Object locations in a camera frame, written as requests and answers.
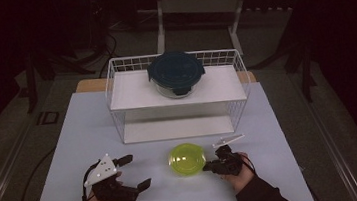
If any black floor cable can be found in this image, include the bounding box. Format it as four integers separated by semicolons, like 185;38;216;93
6;146;62;201

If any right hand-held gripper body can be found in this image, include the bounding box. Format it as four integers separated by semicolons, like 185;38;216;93
209;133;250;179

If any black floor socket box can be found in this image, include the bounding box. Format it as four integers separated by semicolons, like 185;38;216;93
35;109;61;126

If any white wire shelf rack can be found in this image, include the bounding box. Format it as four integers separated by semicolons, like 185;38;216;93
101;43;257;147

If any black tripod stand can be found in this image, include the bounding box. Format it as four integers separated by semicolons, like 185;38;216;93
10;45;101;115
245;32;320;109

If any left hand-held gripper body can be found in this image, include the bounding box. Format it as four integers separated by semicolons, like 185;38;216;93
81;150;142;201

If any person's right hand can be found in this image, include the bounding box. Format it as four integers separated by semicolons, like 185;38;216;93
220;150;259;196

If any pale grey table mat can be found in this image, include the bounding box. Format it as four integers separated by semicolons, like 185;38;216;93
16;69;316;201

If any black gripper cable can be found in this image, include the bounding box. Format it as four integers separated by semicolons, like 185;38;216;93
239;154;258;177
78;160;106;201

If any bundle of black cables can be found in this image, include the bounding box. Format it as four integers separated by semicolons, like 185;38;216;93
86;20;121;78

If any dark blue lidded round container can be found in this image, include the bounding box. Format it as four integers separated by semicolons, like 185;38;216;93
144;48;208;101

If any green round plastic container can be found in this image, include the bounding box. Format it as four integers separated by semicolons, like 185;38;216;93
166;140;208;179

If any white metal stand frame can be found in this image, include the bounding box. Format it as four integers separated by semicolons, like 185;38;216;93
151;0;256;64

